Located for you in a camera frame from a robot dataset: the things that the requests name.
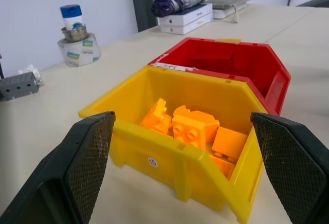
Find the crumpled white tissue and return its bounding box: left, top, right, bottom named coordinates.
left=17, top=64, right=43, bottom=85

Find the white bottle with blue cap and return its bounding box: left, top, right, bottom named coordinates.
left=60, top=4, right=84, bottom=30

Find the grey metal block with holes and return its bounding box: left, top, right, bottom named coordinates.
left=0, top=71, right=41, bottom=101

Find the dark vertical post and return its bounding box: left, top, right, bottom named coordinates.
left=128, top=0, right=158, bottom=33

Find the white tape roll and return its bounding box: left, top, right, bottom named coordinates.
left=57, top=32, right=102, bottom=67

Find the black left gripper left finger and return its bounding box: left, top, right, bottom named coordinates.
left=0, top=110, right=116, bottom=224

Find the yellow plastic storage bin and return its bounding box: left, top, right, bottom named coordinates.
left=78, top=64, right=270, bottom=224

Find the white phone box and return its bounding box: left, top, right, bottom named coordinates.
left=159, top=12, right=214, bottom=35
left=156, top=3, right=213, bottom=27

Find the small metal ring cup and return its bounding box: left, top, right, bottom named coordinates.
left=61, top=23, right=88, bottom=42

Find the folded dark purple umbrella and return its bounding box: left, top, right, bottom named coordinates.
left=150, top=0, right=208, bottom=18

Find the red plastic storage bin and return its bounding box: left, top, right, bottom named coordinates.
left=147, top=37, right=292, bottom=116

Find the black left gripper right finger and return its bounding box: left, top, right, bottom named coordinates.
left=250, top=111, right=329, bottom=224

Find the orange toy building block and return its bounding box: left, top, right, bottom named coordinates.
left=211, top=126, right=248, bottom=157
left=139, top=98, right=172, bottom=135
left=171, top=104, right=220, bottom=151
left=208, top=153, right=237, bottom=180

